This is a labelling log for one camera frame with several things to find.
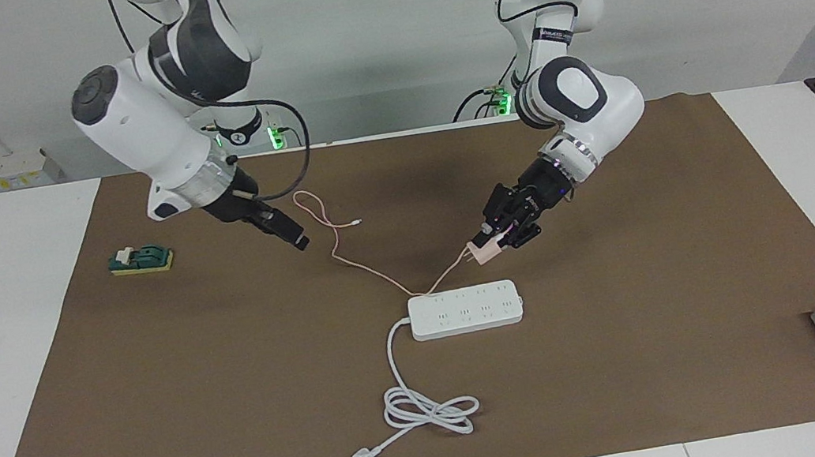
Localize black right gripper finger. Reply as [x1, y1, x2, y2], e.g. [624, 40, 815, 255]
[269, 219, 309, 256]
[277, 212, 312, 250]

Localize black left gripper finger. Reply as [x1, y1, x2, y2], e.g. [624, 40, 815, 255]
[477, 182, 525, 239]
[505, 213, 545, 251]

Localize pink charging cable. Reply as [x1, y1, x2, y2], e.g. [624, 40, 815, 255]
[291, 167, 482, 313]

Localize pink wall charger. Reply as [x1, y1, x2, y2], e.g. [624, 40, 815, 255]
[456, 234, 509, 269]

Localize white power strip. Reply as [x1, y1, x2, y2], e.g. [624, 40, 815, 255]
[406, 277, 528, 343]

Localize brown table mat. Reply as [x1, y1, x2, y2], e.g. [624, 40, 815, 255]
[0, 74, 815, 457]

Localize white box yellow labels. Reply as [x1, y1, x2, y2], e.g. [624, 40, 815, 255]
[0, 144, 69, 193]

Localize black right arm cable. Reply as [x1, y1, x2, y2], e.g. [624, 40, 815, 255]
[103, 0, 319, 221]

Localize green knife switch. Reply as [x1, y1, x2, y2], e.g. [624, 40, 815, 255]
[106, 240, 176, 279]

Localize black left base cable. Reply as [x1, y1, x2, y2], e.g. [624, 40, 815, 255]
[445, 58, 526, 125]

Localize white power strip cord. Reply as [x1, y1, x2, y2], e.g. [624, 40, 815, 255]
[353, 309, 486, 457]

